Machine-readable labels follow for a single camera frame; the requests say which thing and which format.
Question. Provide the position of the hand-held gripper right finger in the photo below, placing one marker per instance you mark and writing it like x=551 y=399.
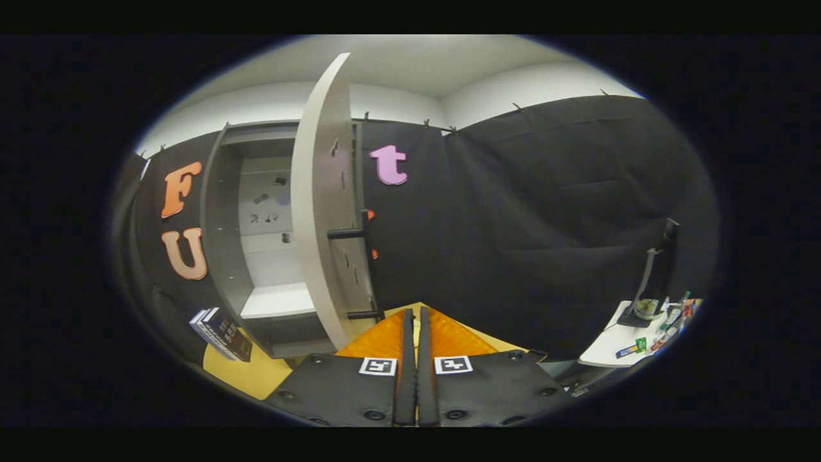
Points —
x=426 y=385

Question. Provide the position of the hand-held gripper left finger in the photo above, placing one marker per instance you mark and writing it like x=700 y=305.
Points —
x=405 y=385

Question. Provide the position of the white side table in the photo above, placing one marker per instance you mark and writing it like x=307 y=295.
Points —
x=609 y=343

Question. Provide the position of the dark blue printed box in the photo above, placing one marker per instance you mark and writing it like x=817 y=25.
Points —
x=224 y=333

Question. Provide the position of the black backdrop cloth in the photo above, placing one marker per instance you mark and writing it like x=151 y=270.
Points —
x=545 y=224

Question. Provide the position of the small blue yellow packet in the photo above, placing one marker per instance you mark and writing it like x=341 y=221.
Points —
x=626 y=351

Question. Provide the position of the grey cabinet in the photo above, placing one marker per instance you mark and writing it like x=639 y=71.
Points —
x=221 y=244

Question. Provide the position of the pale tape roll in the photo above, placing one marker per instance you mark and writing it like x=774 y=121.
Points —
x=646 y=309

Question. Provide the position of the cluster of coloured pens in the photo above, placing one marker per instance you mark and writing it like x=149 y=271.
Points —
x=673 y=316

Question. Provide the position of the black monitor on stand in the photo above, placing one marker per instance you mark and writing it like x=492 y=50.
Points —
x=670 y=244

